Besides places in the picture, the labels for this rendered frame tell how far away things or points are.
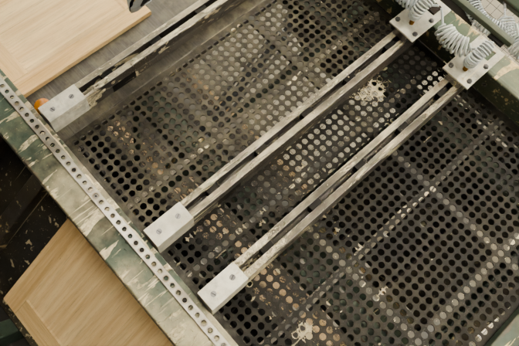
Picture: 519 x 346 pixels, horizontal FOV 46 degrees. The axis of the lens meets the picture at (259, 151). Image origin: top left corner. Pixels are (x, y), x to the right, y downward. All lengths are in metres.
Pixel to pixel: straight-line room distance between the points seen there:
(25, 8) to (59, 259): 0.82
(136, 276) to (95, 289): 0.39
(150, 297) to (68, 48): 0.84
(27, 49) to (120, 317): 0.88
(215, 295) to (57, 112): 0.70
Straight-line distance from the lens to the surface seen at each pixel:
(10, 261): 2.27
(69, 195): 1.76
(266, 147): 1.76
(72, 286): 2.09
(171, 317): 1.63
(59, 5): 2.13
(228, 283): 1.62
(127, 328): 2.00
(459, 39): 1.90
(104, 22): 2.06
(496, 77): 2.02
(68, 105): 1.85
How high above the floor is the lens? 1.70
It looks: 15 degrees down
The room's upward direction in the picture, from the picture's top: 42 degrees clockwise
